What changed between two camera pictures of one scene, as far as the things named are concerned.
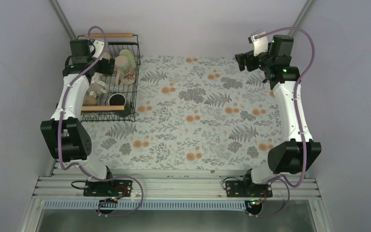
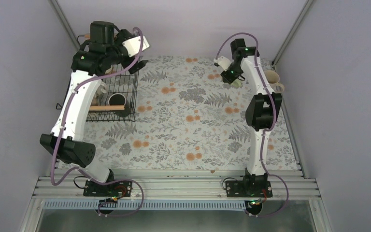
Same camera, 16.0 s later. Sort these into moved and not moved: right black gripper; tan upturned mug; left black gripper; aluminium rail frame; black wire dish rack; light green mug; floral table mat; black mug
Moved: light green mug; right black gripper; left black gripper
Not moved: black mug; floral table mat; black wire dish rack; aluminium rail frame; tan upturned mug
